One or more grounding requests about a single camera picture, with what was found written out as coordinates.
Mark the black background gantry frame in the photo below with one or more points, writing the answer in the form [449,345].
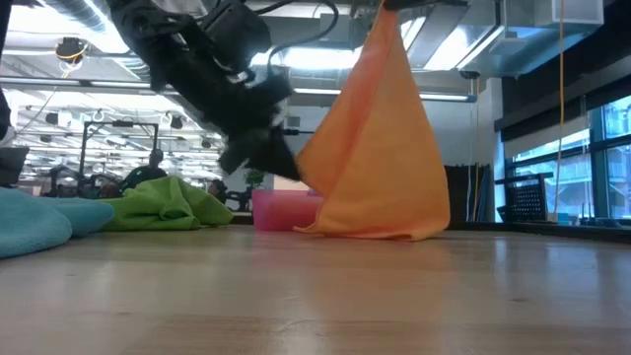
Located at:
[118,123]
[291,131]

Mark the orange microfiber towel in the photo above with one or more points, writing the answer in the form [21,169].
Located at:
[384,172]

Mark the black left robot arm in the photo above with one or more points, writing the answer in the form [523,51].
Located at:
[148,39]

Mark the black leaning panels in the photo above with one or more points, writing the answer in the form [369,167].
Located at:
[458,197]

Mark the ceiling light strip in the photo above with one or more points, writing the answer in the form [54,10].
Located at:
[443,97]

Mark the person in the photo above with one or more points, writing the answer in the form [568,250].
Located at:
[218,190]
[143,177]

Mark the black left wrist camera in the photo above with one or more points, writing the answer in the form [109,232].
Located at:
[236,34]

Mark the pink translucent plastic basket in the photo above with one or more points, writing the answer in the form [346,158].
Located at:
[281,209]

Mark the teal microfiber towel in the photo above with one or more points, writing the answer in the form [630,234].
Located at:
[34,222]

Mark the green microfiber towel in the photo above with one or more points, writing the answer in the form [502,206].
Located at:
[167,207]

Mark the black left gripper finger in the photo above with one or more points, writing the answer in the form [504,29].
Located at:
[276,158]
[236,155]

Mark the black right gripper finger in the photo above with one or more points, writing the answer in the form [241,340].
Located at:
[424,3]

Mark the small green potted plant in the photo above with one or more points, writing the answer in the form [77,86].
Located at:
[254,177]

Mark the black perforated panel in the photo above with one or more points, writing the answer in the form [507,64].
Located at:
[527,202]

